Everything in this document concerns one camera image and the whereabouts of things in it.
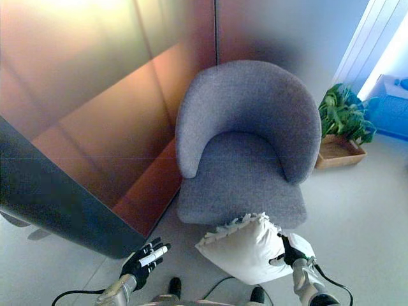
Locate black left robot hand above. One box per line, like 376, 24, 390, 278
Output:
120, 237, 171, 291

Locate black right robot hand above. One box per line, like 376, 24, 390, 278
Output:
268, 232, 309, 268

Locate white fringed pillow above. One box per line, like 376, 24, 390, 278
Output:
194, 210, 316, 286

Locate black left robot foot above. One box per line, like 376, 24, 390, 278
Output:
168, 277, 182, 296

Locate black robot foot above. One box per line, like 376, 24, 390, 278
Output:
250, 286, 266, 305
168, 277, 182, 296

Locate black right robot foot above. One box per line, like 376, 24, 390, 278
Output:
250, 286, 266, 305

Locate wooden planter box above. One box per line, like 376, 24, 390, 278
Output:
314, 133, 368, 170

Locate dark grey table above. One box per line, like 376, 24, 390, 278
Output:
0, 115, 147, 259

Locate grey fabric armchair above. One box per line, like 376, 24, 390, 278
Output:
175, 59, 322, 230

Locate green potted plant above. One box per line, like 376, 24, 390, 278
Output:
317, 83, 380, 147

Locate blue cabinet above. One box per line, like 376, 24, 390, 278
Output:
366, 73, 408, 140

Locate white curtain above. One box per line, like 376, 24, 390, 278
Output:
331, 0, 408, 96

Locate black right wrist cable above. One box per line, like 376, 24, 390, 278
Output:
314, 263, 354, 306

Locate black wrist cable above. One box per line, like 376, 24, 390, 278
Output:
51, 280, 108, 306
314, 263, 354, 306

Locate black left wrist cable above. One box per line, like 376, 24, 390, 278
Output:
51, 280, 108, 306

